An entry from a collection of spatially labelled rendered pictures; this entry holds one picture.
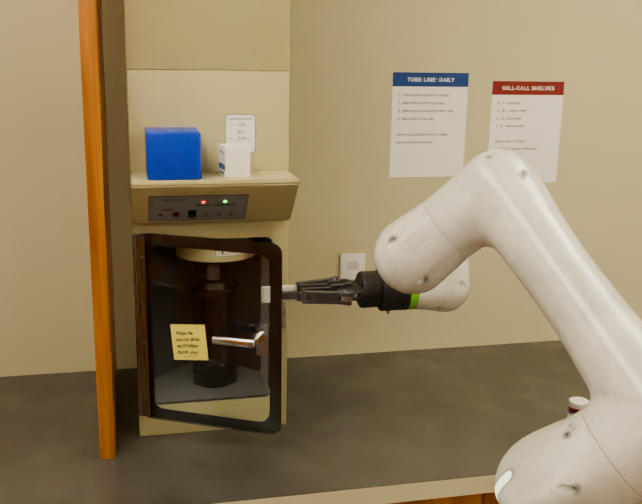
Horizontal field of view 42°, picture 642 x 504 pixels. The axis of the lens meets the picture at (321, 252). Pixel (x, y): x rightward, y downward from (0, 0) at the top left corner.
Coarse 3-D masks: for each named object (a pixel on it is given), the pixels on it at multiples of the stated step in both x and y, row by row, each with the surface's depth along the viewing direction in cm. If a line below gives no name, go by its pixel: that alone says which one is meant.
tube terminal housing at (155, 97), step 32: (128, 96) 162; (160, 96) 164; (192, 96) 165; (224, 96) 166; (256, 96) 168; (288, 96) 169; (128, 128) 164; (224, 128) 168; (256, 128) 169; (288, 128) 171; (256, 160) 171; (288, 160) 173; (160, 224) 170; (192, 224) 171; (224, 224) 173; (256, 224) 174
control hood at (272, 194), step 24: (144, 192) 157; (168, 192) 158; (192, 192) 160; (216, 192) 161; (240, 192) 162; (264, 192) 163; (288, 192) 164; (144, 216) 164; (264, 216) 170; (288, 216) 172
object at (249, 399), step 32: (160, 256) 167; (192, 256) 166; (224, 256) 164; (256, 256) 162; (160, 288) 169; (192, 288) 167; (224, 288) 165; (256, 288) 164; (160, 320) 171; (192, 320) 169; (224, 320) 167; (256, 320) 165; (160, 352) 172; (224, 352) 169; (256, 352) 167; (160, 384) 174; (192, 384) 172; (224, 384) 170; (256, 384) 168; (160, 416) 176; (192, 416) 174; (224, 416) 172; (256, 416) 170
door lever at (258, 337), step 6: (258, 330) 165; (216, 336) 163; (222, 336) 163; (228, 336) 163; (258, 336) 164; (264, 336) 165; (216, 342) 163; (222, 342) 163; (228, 342) 162; (234, 342) 162; (240, 342) 162; (246, 342) 161; (252, 342) 161; (258, 342) 166
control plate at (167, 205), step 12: (156, 204) 161; (168, 204) 162; (180, 204) 162; (192, 204) 163; (204, 204) 163; (216, 204) 164; (228, 204) 165; (240, 204) 165; (156, 216) 165; (168, 216) 165; (180, 216) 166; (204, 216) 167; (216, 216) 168; (228, 216) 168; (240, 216) 169
